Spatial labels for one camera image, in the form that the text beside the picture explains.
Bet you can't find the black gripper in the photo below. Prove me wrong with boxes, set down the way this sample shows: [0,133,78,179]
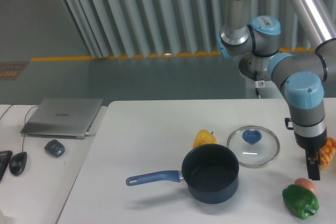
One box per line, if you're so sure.
[294,129,327,180]

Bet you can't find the brown egg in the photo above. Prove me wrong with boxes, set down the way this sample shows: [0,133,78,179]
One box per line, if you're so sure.
[294,178,316,193]

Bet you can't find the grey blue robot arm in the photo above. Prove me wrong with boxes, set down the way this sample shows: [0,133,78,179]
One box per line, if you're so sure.
[217,0,335,180]

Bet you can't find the orange braided bread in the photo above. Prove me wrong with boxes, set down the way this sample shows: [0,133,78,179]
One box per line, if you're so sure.
[320,137,335,169]

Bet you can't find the green bell pepper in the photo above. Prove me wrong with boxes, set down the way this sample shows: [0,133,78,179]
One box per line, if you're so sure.
[282,184,320,220]

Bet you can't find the glass pot lid blue knob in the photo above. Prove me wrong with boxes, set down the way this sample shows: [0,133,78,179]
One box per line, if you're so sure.
[226,125,280,168]

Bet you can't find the dark blue saucepan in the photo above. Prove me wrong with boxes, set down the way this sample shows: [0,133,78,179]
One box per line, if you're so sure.
[125,144,239,204]

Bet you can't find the yellow bell pepper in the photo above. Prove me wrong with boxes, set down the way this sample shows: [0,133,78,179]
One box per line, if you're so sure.
[193,130,217,148]

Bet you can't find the white folding partition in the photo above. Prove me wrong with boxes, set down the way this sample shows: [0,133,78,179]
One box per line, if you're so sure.
[65,0,335,58]

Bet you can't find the silver laptop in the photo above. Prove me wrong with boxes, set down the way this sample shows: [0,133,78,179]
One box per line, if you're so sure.
[21,98,103,139]

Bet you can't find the black computer mouse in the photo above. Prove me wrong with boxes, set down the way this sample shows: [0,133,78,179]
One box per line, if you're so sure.
[8,152,28,176]

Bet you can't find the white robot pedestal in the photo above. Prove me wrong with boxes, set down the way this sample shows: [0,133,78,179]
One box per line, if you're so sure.
[238,53,282,99]

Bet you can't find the black mouse cable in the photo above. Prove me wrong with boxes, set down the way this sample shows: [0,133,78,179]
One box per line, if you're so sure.
[21,104,40,154]

